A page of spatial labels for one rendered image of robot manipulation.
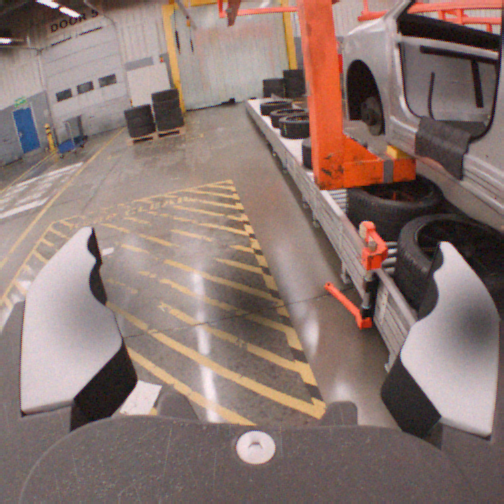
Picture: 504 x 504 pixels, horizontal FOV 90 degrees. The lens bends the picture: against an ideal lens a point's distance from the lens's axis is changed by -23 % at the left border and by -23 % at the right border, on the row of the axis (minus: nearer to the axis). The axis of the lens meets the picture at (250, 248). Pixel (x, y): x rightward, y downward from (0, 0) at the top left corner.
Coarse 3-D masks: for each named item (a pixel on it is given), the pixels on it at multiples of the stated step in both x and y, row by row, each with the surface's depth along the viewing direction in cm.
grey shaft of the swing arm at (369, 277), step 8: (368, 248) 134; (376, 248) 133; (368, 272) 140; (368, 280) 141; (376, 280) 141; (368, 288) 143; (376, 288) 142; (368, 296) 147; (376, 296) 144; (360, 304) 154; (368, 304) 149; (360, 312) 155; (368, 312) 152
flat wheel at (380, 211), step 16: (416, 176) 203; (352, 192) 191; (368, 192) 218; (384, 192) 191; (400, 192) 189; (416, 192) 205; (432, 192) 181; (352, 208) 194; (368, 208) 180; (384, 208) 172; (400, 208) 168; (416, 208) 166; (432, 208) 169; (352, 224) 200; (384, 224) 177; (400, 224) 173
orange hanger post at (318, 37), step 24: (312, 0) 132; (312, 24) 140; (312, 48) 147; (336, 48) 148; (312, 72) 155; (336, 72) 155; (312, 96) 165; (336, 96) 162; (312, 120) 177; (336, 120) 170; (312, 144) 189; (336, 144) 178; (336, 168) 185
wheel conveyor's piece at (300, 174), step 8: (288, 152) 326; (376, 152) 296; (288, 160) 334; (296, 160) 292; (288, 168) 343; (296, 168) 299; (304, 168) 306; (296, 176) 305; (304, 176) 269; (304, 184) 274; (304, 192) 280; (304, 200) 290
